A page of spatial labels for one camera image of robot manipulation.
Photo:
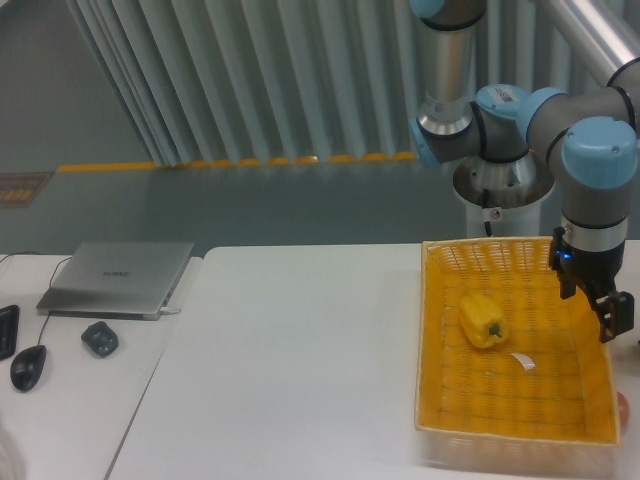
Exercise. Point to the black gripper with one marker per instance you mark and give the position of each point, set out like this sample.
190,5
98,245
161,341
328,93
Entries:
594,273

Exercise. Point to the yellow bell pepper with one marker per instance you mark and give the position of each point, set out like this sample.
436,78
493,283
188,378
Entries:
483,320

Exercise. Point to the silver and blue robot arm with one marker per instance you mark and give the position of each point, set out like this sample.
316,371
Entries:
588,143

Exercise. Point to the white paper label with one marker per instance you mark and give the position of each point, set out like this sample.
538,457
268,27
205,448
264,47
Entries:
524,360

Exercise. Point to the red round fruit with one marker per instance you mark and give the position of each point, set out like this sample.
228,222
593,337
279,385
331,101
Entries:
623,411

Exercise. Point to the yellow wicker basket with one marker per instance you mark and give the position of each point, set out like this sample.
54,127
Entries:
569,397

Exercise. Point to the silver closed laptop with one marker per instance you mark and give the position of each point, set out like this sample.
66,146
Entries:
117,280

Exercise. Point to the small black gadget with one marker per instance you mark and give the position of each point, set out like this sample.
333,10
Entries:
101,339

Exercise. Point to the black computer mouse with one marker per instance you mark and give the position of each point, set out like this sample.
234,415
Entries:
27,368

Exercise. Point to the black keyboard edge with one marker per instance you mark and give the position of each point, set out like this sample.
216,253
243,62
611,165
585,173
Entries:
9,323

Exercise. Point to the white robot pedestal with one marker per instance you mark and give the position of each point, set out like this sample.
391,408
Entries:
523,221

